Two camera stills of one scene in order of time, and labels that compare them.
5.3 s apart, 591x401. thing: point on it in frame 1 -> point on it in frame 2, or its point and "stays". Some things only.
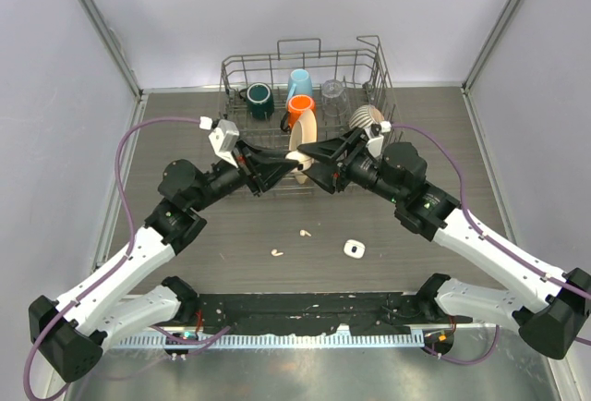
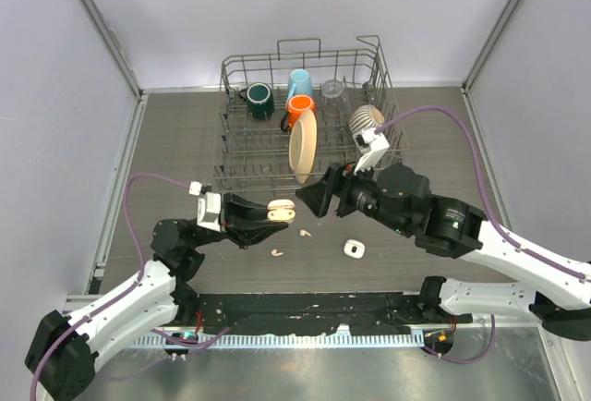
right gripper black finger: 335,150 -> 318,197
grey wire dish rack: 287,99 stays
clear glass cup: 335,98 stays
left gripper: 260,167 -> 247,232
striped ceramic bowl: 365,116 stays
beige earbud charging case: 303,159 -> 282,210
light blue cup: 299,83 stays
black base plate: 312,312 stays
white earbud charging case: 354,249 stays
